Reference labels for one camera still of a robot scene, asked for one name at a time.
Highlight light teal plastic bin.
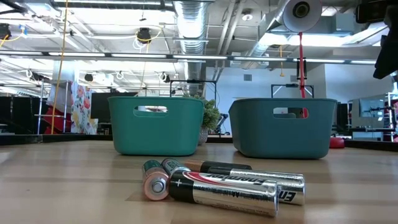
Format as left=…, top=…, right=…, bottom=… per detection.
left=108, top=95, right=205, bottom=157

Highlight yellow extension cable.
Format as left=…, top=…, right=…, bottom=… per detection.
left=50, top=0, right=70, bottom=135

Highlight black room partition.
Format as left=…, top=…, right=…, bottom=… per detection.
left=0, top=95, right=43, bottom=135

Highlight equipment shelving unit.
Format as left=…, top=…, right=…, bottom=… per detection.
left=347, top=92, right=398, bottom=141

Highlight black copper-top AA battery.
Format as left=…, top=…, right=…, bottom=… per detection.
left=183, top=159, right=253, bottom=174

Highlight silver Energizer AA battery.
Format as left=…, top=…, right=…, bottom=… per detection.
left=169, top=169, right=280, bottom=218
left=207, top=166, right=306, bottom=206

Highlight artificial green potted plant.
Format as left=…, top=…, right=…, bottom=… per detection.
left=183, top=93, right=221, bottom=146

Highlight floral patterned panel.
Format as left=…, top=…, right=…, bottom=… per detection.
left=70, top=81, right=100, bottom=135

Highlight grey wall monitor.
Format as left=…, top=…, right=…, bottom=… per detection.
left=359, top=98, right=386, bottom=119

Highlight long ceiling light strip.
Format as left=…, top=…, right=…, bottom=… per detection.
left=0, top=51, right=398, bottom=65

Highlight black ceiling-mounted device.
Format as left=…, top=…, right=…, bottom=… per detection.
left=136, top=27, right=153, bottom=44

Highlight red black striped steps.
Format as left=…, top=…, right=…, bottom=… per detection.
left=43, top=105, right=73, bottom=135

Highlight black monitor screen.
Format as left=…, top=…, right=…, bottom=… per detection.
left=90, top=91, right=139, bottom=124

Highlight grey metal rack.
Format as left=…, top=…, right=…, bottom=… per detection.
left=34, top=80, right=71, bottom=135

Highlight dark teal plastic bin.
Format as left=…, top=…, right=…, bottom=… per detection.
left=228, top=98, right=338, bottom=160

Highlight silver spiral ceiling duct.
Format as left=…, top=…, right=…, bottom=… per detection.
left=173, top=0, right=210, bottom=94

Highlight red desk lamp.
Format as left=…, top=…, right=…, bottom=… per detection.
left=282, top=0, right=346, bottom=149

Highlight silver rectangular ceiling duct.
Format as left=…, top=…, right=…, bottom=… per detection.
left=248, top=12, right=389, bottom=63

